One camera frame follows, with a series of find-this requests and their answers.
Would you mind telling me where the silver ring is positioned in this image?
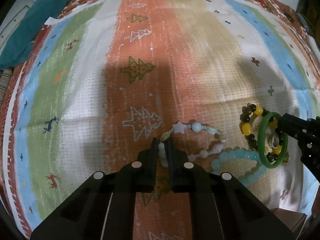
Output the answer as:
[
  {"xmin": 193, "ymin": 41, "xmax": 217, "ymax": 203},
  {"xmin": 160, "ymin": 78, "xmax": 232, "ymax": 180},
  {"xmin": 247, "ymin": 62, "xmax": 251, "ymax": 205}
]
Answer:
[{"xmin": 265, "ymin": 132, "xmax": 281, "ymax": 149}]

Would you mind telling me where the green jade bangle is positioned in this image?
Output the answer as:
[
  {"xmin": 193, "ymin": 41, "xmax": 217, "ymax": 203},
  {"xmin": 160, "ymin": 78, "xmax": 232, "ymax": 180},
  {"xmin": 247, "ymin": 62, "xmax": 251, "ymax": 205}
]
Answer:
[{"xmin": 257, "ymin": 112, "xmax": 288, "ymax": 169}]

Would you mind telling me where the yellow and brown bead bracelet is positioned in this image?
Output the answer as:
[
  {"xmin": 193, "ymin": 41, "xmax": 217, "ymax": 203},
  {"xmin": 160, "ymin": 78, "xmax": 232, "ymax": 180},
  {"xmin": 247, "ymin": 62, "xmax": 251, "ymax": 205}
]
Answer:
[{"xmin": 239, "ymin": 102, "xmax": 290, "ymax": 165}]

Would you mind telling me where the light blue bead bracelet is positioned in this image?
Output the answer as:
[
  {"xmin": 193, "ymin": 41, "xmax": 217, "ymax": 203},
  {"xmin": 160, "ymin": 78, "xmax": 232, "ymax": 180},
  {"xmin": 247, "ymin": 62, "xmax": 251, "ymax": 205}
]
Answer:
[{"xmin": 210, "ymin": 147, "xmax": 268, "ymax": 187}]

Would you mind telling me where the pastel star bead bracelet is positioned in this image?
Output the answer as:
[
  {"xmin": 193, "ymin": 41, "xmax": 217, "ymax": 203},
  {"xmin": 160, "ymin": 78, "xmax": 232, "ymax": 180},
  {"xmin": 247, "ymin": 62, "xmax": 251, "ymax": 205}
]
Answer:
[{"xmin": 157, "ymin": 120, "xmax": 228, "ymax": 168}]

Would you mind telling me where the white pillow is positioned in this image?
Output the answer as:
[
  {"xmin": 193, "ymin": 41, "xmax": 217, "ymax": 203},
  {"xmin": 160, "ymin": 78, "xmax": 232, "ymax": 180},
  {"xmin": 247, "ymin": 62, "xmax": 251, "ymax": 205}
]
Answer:
[{"xmin": 308, "ymin": 35, "xmax": 320, "ymax": 62}]

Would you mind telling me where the striped colourful blanket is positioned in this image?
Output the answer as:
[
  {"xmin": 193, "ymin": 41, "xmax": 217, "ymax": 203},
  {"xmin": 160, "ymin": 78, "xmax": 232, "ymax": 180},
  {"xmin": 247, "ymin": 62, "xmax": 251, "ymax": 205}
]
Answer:
[{"xmin": 2, "ymin": 0, "xmax": 318, "ymax": 240}]

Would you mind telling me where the brown striped pillow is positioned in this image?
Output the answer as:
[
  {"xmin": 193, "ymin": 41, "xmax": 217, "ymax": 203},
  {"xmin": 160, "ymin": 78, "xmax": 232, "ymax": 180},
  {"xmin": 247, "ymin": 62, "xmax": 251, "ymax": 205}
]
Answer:
[{"xmin": 0, "ymin": 67, "xmax": 14, "ymax": 104}]

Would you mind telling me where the teal blanket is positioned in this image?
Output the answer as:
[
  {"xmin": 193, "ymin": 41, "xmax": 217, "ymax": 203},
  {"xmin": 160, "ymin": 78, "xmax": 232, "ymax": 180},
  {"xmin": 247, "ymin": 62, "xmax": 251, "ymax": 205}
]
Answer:
[{"xmin": 1, "ymin": 0, "xmax": 71, "ymax": 70}]

